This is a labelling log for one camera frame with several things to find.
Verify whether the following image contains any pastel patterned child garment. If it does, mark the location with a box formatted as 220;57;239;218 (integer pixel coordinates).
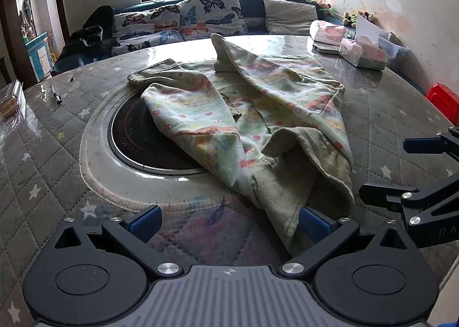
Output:
128;34;354;255

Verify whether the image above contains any red plastic stool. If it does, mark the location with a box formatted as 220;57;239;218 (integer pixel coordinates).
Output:
426;83;459;126

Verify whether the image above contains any pink tissue pack front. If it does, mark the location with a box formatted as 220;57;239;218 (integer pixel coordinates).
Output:
339;38;388;70

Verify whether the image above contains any pink tissue pack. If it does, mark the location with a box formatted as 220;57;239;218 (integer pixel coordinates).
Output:
339;38;388;70
310;20;347;46

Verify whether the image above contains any white paper card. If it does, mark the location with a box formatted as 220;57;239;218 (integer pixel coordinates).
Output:
355;14;383;45

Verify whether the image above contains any round black table stove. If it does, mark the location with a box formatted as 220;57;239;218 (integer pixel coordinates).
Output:
107;91;206;175

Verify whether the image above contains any pink tissue pack rear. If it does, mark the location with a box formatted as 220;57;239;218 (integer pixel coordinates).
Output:
310;20;347;46

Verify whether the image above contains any clear plastic food container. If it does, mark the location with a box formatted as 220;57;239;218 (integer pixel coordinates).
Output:
0;80;26;142

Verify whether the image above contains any grey cushion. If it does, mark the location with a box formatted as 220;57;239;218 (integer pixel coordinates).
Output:
263;0;318;36

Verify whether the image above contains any blue white cabinet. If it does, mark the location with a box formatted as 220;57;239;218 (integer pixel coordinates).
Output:
25;32;53;82

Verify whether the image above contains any black clothing pile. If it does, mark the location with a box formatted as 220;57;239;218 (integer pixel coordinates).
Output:
55;5;114;71

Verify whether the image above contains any butterfly pillow left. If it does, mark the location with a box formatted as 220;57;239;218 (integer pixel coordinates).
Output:
111;5;183;56

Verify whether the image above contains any teal sofa bench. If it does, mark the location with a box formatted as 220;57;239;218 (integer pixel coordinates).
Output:
50;0;342;77

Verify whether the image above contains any butterfly pillow large upright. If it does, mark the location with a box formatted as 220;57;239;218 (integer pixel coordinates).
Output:
177;0;248;41

